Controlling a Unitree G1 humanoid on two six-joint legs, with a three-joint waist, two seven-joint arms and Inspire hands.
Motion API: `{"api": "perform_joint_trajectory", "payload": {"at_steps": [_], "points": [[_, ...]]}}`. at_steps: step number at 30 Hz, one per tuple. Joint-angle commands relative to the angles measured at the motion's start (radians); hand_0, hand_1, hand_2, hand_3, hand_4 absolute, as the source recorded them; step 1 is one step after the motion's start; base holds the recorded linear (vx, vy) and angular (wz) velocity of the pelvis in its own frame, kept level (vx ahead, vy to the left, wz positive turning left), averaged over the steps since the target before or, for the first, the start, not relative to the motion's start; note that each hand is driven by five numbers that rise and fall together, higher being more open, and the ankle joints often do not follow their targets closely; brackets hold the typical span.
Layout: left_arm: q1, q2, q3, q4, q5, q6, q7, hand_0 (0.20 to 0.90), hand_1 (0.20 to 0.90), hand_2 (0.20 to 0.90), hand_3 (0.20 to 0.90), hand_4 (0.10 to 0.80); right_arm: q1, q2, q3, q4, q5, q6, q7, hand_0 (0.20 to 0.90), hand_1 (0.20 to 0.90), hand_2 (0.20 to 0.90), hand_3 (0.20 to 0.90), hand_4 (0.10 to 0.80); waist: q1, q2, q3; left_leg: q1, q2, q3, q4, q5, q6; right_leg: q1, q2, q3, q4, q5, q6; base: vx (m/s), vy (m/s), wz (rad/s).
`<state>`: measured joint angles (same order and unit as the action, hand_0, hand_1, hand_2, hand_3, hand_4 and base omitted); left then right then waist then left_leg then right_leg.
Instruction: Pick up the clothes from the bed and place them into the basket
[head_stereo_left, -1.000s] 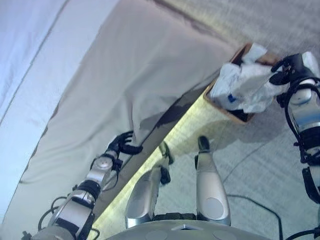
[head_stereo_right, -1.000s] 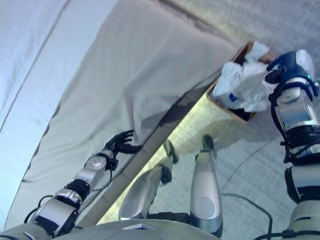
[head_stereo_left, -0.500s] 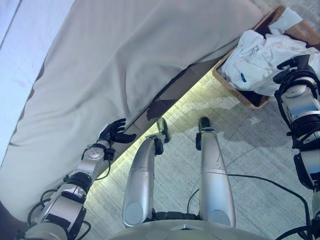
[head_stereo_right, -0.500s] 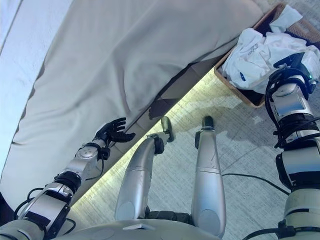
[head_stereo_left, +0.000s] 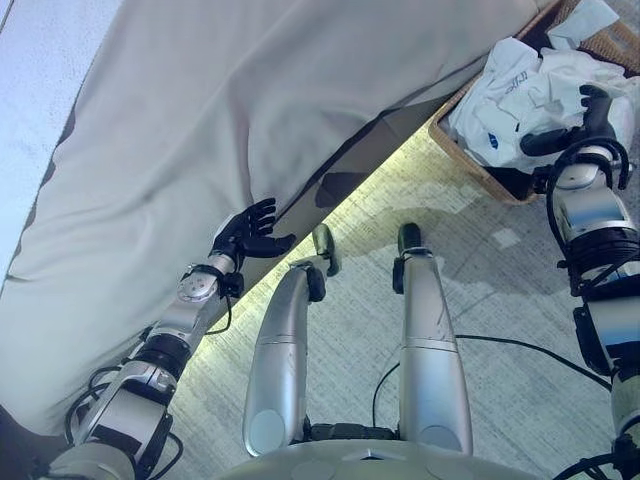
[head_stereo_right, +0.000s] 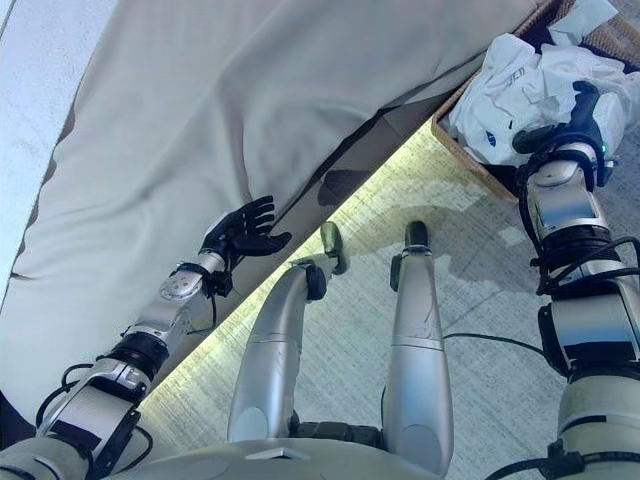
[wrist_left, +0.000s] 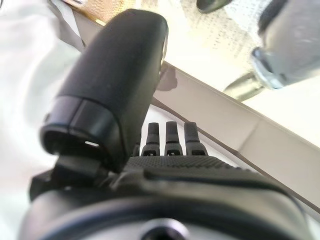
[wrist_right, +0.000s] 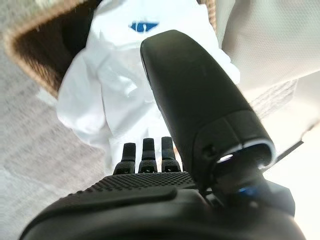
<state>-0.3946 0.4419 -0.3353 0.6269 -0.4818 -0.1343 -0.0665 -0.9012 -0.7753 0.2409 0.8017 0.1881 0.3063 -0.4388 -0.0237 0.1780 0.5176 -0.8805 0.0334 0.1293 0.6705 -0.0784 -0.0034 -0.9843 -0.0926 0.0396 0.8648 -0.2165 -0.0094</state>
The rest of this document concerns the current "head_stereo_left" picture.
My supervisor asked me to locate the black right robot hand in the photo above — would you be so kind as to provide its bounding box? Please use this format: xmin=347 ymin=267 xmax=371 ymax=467
xmin=519 ymin=84 xmax=619 ymax=159

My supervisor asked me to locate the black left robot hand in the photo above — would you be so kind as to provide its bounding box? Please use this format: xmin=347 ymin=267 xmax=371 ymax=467
xmin=209 ymin=197 xmax=297 ymax=261

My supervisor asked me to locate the white t-shirt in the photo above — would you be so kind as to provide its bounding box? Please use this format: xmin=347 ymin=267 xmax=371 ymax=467
xmin=447 ymin=0 xmax=640 ymax=174

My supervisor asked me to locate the black garment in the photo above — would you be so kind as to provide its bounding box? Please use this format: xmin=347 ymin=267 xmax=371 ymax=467
xmin=478 ymin=163 xmax=537 ymax=199

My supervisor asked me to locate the brown wicker basket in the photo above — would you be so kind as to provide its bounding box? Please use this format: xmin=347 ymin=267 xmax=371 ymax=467
xmin=428 ymin=0 xmax=640 ymax=206

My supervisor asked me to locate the silver left robot leg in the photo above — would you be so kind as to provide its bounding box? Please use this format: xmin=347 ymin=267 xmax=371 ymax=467
xmin=242 ymin=223 xmax=344 ymax=459

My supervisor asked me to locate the grey streaked rug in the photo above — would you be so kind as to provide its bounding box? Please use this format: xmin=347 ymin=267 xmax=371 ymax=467
xmin=164 ymin=119 xmax=640 ymax=480

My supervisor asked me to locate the white duvet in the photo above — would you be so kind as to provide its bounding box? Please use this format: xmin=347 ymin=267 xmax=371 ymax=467
xmin=0 ymin=0 xmax=122 ymax=282

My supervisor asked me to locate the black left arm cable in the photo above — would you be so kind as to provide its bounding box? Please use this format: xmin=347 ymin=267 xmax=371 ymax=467
xmin=62 ymin=287 xmax=236 ymax=469

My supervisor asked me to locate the tan upholstered bed frame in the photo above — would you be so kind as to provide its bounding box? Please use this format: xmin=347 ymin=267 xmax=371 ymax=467
xmin=212 ymin=92 xmax=454 ymax=306

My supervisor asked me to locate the black floor cable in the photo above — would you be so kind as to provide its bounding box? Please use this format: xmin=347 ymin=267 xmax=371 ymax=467
xmin=371 ymin=334 xmax=614 ymax=426

